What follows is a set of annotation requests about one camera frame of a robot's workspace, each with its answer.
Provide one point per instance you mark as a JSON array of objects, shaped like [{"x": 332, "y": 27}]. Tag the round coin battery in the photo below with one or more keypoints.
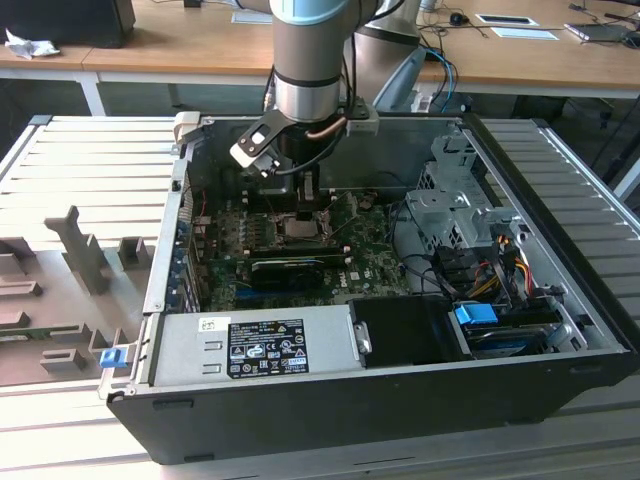
[{"x": 367, "y": 199}]

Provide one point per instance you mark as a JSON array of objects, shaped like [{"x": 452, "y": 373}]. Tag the black hard disk drive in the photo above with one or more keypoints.
[{"x": 505, "y": 340}]

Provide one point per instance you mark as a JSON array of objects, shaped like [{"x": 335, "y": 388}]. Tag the beige plastic case latch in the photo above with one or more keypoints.
[{"x": 185, "y": 127}]

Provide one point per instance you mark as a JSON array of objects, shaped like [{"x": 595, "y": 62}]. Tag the grey metal drive cage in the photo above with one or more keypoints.
[{"x": 445, "y": 210}]

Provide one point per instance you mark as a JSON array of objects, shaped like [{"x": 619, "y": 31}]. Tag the grey laptop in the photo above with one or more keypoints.
[{"x": 597, "y": 31}]

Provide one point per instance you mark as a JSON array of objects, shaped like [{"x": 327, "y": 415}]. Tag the green RAM stick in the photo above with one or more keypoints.
[{"x": 40, "y": 332}]

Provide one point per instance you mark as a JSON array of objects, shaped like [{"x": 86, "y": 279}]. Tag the blue disk carrier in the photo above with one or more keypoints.
[{"x": 475, "y": 315}]

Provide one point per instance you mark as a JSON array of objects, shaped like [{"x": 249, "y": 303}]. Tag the black graphics card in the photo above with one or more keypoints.
[{"x": 285, "y": 279}]

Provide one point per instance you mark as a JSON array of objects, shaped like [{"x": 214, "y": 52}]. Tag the blue plastic case latch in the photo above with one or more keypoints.
[{"x": 111, "y": 358}]

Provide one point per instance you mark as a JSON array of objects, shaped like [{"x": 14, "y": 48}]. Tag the green motherboard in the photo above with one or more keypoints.
[{"x": 372, "y": 260}]

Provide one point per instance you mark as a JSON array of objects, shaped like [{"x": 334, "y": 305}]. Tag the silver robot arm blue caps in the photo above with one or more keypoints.
[{"x": 305, "y": 75}]

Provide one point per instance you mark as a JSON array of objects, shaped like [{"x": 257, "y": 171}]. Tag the black computer tower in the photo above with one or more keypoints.
[{"x": 65, "y": 22}]

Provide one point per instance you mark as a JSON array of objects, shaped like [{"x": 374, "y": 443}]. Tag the grey parts rack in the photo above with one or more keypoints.
[{"x": 55, "y": 295}]

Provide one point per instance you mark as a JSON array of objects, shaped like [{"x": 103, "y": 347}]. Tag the black open PC case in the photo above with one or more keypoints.
[{"x": 350, "y": 425}]

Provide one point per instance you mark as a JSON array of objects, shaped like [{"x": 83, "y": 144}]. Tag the crumpled white paper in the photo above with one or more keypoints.
[{"x": 30, "y": 47}]

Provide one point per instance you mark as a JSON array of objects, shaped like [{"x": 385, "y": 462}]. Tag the white camera with black bracket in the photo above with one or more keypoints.
[{"x": 250, "y": 156}]

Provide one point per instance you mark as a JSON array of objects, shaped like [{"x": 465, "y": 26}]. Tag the blue expansion slot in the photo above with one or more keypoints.
[{"x": 244, "y": 294}]

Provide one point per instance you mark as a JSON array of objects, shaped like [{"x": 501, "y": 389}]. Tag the black computer mouse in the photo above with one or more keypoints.
[{"x": 457, "y": 19}]

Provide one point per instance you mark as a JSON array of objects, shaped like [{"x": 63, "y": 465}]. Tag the CPU socket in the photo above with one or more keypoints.
[{"x": 275, "y": 230}]

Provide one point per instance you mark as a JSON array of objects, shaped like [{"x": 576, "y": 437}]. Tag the black RAM slot white clips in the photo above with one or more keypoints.
[
  {"x": 260, "y": 192},
  {"x": 300, "y": 260},
  {"x": 260, "y": 201}
]

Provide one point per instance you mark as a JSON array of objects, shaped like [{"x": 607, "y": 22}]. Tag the silver power supply unit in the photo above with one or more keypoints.
[{"x": 185, "y": 345}]

